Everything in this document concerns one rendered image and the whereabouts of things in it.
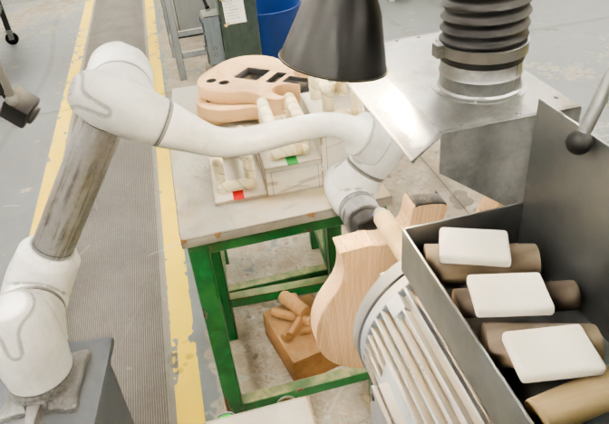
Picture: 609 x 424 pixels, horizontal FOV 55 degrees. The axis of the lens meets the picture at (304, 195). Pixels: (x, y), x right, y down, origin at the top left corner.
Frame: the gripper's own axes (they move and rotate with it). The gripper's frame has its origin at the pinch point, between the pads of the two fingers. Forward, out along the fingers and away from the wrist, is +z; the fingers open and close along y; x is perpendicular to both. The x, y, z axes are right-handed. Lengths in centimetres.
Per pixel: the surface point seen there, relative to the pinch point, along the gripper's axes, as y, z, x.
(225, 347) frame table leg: 27, -45, -60
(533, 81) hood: -1, 19, 49
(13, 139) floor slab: 139, -331, -132
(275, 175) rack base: 13, -56, -8
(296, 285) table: -8, -94, -83
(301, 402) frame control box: 26.5, 26.1, 2.8
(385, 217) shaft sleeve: 8.9, 6.7, 20.4
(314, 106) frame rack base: -1, -72, 5
